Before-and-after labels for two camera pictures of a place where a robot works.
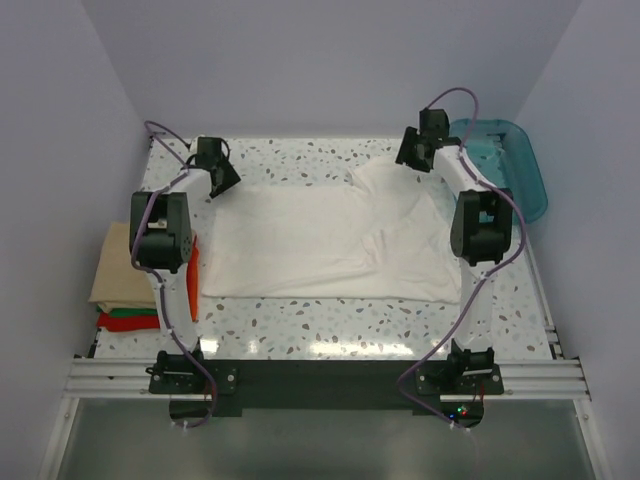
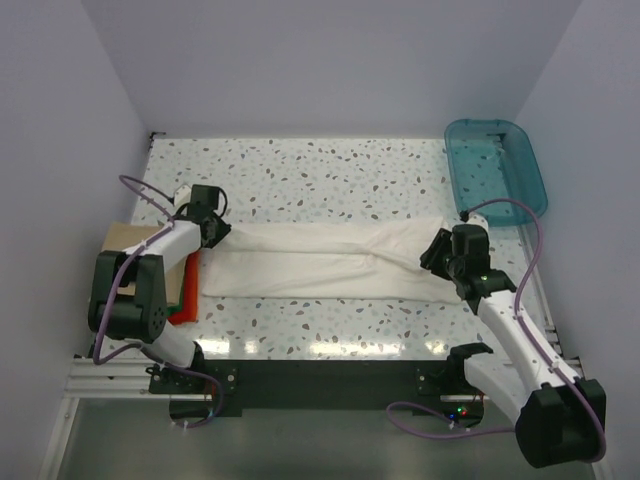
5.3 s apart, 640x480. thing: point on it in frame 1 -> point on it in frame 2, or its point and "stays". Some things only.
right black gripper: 404,155 -> 430,258
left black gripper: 231,177 -> 223,230
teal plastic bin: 503,156 stays
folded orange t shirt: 192,277 stays
